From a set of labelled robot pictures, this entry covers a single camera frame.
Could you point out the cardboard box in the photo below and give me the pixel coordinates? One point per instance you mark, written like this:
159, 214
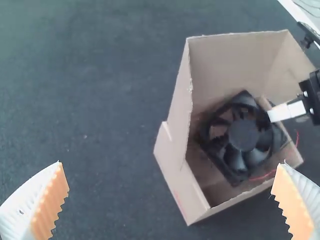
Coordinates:
180, 140

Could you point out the black mat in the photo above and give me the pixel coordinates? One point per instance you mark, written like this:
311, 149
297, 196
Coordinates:
87, 87

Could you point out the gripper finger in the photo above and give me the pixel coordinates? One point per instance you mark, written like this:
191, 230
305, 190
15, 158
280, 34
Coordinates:
32, 205
297, 205

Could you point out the black square fan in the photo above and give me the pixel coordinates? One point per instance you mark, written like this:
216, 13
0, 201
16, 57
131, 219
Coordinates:
240, 137

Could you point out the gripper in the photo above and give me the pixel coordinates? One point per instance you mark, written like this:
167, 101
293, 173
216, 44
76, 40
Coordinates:
312, 97

